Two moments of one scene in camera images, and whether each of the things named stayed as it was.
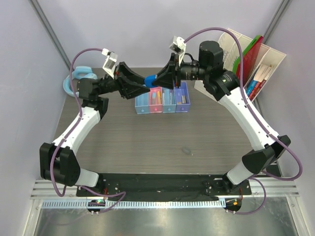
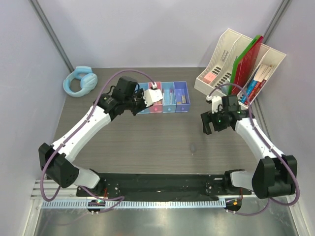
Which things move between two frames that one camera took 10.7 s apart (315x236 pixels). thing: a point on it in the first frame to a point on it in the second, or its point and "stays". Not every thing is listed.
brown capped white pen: x=163 y=97 stays
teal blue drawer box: x=169 y=100 stays
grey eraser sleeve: x=186 y=150 to x=193 y=148
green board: x=247 y=48 stays
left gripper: x=131 y=89 to x=140 y=94
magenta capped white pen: x=171 y=92 stays
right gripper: x=165 y=78 to x=207 y=117
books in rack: x=255 y=85 stays
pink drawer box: x=155 y=100 stays
